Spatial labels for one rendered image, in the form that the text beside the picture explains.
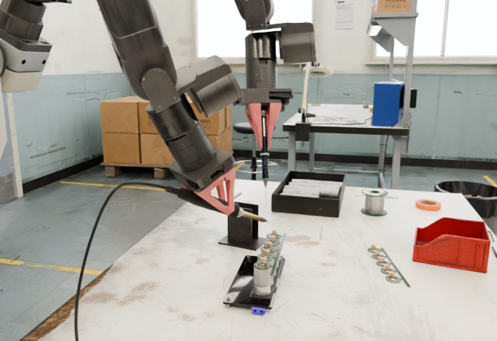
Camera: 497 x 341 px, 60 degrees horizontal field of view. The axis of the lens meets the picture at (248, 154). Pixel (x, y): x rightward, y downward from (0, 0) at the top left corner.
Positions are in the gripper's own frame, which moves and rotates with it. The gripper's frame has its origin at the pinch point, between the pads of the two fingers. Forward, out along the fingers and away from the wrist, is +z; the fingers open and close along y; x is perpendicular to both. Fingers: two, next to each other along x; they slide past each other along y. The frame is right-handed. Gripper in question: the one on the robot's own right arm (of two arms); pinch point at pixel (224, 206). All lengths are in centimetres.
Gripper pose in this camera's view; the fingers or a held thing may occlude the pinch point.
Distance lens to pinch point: 68.3
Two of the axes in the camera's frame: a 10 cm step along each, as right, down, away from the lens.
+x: -7.3, 5.7, -3.7
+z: 4.0, 8.0, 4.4
